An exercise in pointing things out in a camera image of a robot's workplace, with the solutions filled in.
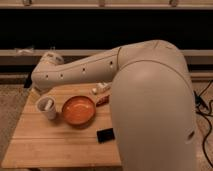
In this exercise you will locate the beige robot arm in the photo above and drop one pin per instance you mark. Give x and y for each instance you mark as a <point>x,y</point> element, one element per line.
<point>152,101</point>

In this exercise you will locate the orange ceramic bowl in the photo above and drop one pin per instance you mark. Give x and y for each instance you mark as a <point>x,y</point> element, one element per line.
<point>78,110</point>

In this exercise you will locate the small white object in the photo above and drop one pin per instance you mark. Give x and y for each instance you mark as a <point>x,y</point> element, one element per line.
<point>101,88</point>

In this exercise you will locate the black rectangular block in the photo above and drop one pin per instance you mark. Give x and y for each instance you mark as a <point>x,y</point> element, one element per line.
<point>105,135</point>

